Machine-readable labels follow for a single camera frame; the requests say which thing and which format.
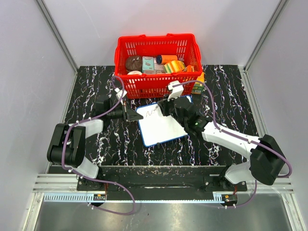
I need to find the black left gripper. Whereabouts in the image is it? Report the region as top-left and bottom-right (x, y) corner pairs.
(107, 102), (143, 123)

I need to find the blue framed whiteboard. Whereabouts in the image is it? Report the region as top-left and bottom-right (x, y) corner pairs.
(136, 103), (187, 147)

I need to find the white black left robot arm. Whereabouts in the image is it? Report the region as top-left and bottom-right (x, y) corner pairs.
(47, 96), (143, 190)

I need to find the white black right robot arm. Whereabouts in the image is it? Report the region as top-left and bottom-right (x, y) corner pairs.
(158, 97), (286, 191)

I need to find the green yellow scrubber box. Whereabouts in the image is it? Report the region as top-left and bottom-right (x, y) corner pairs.
(191, 72), (205, 94)

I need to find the pink white small box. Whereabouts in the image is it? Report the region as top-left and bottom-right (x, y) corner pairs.
(154, 63), (165, 74)

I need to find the yellow green sponge pack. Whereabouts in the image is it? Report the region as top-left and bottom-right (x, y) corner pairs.
(163, 60), (186, 74)

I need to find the white round lid container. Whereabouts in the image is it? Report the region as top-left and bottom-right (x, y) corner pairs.
(128, 71), (142, 75)

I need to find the orange snack packet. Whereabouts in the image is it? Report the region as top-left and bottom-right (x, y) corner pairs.
(183, 65), (194, 72)

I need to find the red plastic shopping basket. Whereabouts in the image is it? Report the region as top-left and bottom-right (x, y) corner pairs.
(114, 34), (203, 99)

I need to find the orange bottle blue cap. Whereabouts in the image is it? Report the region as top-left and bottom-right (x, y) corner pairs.
(156, 55), (178, 64)

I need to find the teal snack box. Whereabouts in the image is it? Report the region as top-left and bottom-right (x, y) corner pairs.
(142, 56), (154, 74)

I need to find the brown round bread pack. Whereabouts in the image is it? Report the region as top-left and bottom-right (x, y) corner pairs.
(125, 55), (142, 72)

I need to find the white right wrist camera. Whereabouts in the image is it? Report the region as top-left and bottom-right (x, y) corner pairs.
(167, 80), (184, 101)

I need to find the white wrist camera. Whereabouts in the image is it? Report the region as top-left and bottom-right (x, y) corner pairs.
(115, 88), (127, 100)
(167, 80), (184, 101)

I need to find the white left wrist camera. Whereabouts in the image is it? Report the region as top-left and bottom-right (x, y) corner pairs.
(115, 88), (127, 100)

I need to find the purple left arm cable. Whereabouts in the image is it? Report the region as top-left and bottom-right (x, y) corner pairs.
(61, 76), (137, 216)

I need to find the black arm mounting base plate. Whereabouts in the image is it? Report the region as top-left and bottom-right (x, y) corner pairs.
(77, 166), (248, 200)

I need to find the white slotted cable duct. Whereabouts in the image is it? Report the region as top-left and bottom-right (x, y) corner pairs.
(43, 192), (225, 204)

